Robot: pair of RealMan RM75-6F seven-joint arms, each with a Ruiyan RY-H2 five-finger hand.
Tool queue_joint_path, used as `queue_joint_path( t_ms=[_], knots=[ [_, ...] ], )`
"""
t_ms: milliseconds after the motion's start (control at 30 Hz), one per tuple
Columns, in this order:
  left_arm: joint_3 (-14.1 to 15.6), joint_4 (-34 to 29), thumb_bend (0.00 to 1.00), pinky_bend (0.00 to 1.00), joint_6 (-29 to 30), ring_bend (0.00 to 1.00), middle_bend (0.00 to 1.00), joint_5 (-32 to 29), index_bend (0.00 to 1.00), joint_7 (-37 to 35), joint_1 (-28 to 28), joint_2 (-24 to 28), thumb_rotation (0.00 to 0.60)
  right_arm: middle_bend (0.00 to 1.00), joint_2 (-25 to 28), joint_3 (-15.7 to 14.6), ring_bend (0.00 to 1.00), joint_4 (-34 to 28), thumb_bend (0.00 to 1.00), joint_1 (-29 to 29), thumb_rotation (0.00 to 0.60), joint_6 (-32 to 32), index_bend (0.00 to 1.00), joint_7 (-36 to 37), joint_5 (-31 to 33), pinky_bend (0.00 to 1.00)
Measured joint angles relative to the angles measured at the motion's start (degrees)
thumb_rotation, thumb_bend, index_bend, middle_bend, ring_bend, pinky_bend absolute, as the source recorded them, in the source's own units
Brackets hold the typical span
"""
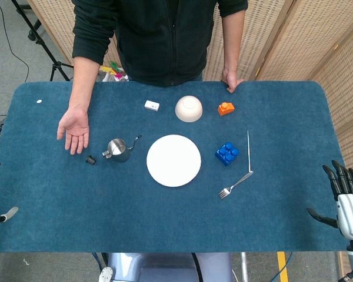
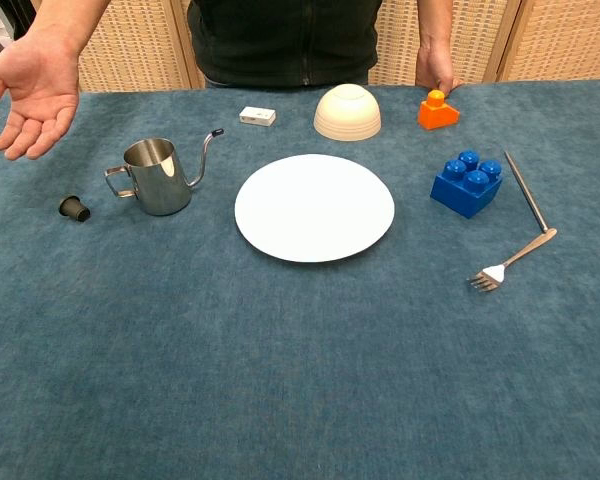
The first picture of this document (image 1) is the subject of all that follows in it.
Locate person in black jacket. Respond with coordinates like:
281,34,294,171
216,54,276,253
26,0,353,165

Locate robot grey torso base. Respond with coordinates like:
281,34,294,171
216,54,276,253
98,252,234,282

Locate person hand gripping table edge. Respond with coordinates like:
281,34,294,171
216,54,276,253
221,68,244,94

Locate thin white straw stick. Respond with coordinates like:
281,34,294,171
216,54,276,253
247,130,252,173

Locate white round plate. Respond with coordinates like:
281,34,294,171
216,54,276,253
146,134,202,187

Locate black camera tripod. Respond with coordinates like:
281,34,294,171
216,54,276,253
11,0,75,82

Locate small white box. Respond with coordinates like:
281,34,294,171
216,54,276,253
144,100,161,112

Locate black floor cable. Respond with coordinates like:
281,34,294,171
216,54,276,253
0,0,30,85

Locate person bare forearm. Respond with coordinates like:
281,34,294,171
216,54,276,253
68,55,101,112

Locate colourful toy pile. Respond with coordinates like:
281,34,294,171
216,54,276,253
99,60,129,82

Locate person open palm hand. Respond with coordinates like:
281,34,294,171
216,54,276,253
56,106,91,156

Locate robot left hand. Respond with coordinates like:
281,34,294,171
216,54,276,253
0,162,19,227

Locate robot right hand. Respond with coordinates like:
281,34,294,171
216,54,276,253
307,160,353,241

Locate blue toy building block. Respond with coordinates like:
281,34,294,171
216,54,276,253
214,142,239,167

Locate silver fork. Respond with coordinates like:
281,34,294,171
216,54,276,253
218,170,254,200

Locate cream upturned bowl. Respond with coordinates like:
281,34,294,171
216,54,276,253
175,95,204,123

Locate orange toy block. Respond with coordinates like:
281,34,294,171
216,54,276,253
217,102,235,116

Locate blue felt table cover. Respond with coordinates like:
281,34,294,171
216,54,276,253
0,80,349,254

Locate person black jacket torso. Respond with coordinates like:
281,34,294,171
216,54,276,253
71,0,249,88

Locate small steel pitcher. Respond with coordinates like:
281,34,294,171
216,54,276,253
102,135,143,163

